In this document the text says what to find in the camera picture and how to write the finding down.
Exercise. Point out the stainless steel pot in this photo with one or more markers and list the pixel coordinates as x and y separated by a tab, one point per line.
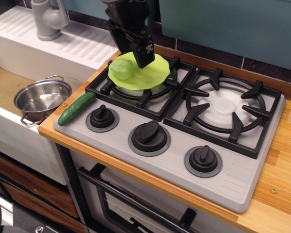
40	99

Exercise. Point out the green toy cauliflower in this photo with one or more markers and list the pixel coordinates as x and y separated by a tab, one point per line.
122	69

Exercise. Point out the green toy pickle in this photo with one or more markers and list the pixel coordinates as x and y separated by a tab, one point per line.
75	108

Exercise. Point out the black oven door handle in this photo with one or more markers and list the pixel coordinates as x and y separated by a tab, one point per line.
93	177

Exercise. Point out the grey toy faucet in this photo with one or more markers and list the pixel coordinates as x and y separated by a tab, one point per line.
49	22

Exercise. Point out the grey stove top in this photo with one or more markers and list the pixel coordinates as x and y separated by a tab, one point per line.
232	188

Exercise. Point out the black left stove knob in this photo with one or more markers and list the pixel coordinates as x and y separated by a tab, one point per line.
102	119

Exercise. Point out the black right burner grate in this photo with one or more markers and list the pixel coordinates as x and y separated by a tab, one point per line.
247	139

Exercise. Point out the white sink unit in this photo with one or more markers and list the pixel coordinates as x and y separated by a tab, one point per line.
76	55

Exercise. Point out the black left burner grate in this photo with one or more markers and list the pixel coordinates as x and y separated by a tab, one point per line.
151	103

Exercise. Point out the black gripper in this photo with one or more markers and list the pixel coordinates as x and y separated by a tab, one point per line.
127	18

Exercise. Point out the black burner grate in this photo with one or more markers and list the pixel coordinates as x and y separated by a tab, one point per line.
247	139
151	103

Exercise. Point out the white right burner cap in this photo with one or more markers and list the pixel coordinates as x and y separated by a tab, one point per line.
222	104

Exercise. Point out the lime green plate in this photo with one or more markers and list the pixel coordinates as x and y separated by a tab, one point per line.
148	77

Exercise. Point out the black right stove knob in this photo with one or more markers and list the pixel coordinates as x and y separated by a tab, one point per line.
203	161

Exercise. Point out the wooden drawer front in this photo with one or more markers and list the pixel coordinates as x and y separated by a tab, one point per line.
39	194

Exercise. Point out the black middle stove knob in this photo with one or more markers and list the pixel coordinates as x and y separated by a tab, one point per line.
149	139

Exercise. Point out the black stove knob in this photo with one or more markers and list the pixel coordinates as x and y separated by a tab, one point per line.
203	161
102	119
149	139

